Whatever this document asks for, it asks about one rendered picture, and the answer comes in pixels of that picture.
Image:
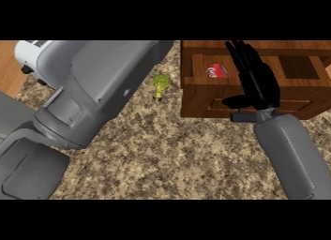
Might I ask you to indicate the white toaster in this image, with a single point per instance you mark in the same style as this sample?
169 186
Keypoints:
40 59

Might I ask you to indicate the wooden drawer front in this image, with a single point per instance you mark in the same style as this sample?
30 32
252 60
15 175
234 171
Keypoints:
209 100

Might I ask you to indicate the red can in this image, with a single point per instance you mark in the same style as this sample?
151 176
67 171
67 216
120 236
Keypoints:
216 71

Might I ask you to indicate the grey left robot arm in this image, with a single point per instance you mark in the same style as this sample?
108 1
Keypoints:
94 87

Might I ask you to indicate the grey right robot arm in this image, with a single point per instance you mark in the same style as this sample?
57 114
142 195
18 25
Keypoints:
292 150

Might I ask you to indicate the green broccoli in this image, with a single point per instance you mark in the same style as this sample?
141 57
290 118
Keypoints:
160 85

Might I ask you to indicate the wooden drawer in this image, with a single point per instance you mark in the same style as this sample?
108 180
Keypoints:
209 100
265 67

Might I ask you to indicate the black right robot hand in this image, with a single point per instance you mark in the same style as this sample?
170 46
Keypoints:
258 81

